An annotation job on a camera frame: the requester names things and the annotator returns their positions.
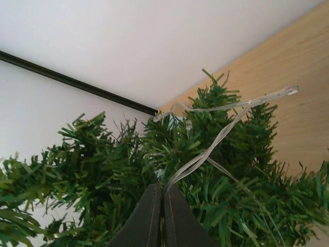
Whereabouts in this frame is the black right frame post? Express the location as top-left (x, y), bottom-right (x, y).
top-left (1, 50), bottom-right (157, 116)

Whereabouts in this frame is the small green christmas tree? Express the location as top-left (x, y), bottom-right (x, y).
top-left (1, 78), bottom-right (328, 246)

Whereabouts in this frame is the clear string light wire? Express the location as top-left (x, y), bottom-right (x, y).
top-left (153, 84), bottom-right (300, 247)

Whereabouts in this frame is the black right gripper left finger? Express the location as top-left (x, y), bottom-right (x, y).
top-left (108, 184), bottom-right (161, 247)

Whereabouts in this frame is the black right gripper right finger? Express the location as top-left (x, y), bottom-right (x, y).
top-left (163, 185), bottom-right (218, 247)

